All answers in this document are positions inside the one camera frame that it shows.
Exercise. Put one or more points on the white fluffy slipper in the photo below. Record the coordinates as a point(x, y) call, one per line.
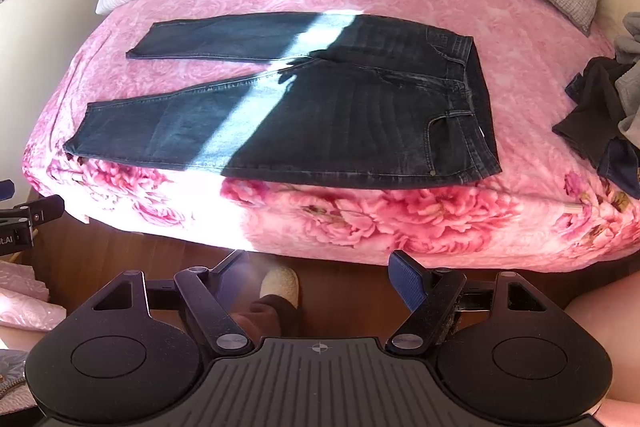
point(280, 282)

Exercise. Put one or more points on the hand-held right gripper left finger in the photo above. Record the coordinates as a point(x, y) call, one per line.
point(207, 294)

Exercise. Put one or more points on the pink quilted cloth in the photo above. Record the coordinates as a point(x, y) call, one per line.
point(25, 302)

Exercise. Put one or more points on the person's right forearm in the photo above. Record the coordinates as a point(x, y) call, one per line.
point(610, 347)

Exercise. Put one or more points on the dark blue denim garment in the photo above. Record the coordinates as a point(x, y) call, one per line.
point(622, 172)

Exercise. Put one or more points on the grey garment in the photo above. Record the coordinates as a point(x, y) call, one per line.
point(631, 107)

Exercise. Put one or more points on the black pants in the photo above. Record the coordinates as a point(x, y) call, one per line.
point(590, 117)

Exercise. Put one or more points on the patterned bag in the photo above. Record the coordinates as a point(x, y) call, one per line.
point(12, 377)

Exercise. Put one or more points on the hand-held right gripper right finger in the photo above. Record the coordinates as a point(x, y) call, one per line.
point(410, 282)

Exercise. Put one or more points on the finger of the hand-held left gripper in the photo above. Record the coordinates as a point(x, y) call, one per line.
point(6, 191)
point(40, 211)

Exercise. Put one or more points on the foot in beige slipper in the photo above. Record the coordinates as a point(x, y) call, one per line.
point(265, 312)

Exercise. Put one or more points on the pink floral bed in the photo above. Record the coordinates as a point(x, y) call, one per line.
point(525, 72)

